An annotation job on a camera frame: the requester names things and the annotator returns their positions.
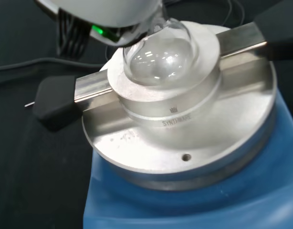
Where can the heater with blue base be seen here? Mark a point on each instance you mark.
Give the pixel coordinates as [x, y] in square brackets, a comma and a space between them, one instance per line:
[184, 195]

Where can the thin grey rod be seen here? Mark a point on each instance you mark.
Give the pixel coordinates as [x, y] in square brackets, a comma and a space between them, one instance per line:
[29, 104]

